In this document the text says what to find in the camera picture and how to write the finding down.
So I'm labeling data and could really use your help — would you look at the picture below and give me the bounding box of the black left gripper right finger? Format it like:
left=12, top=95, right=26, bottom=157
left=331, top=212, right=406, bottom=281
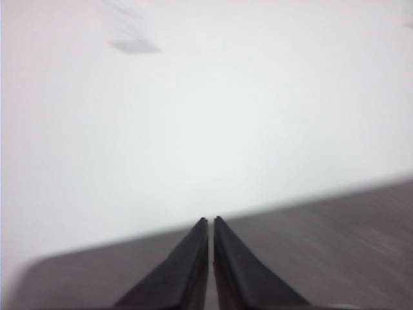
left=212, top=215, right=311, bottom=310

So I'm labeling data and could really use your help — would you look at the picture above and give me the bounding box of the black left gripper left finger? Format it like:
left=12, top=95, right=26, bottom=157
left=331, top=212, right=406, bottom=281
left=112, top=216, right=209, bottom=310

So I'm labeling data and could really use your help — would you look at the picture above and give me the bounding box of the dark grey table mat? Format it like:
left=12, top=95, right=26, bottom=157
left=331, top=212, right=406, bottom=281
left=15, top=176, right=413, bottom=310

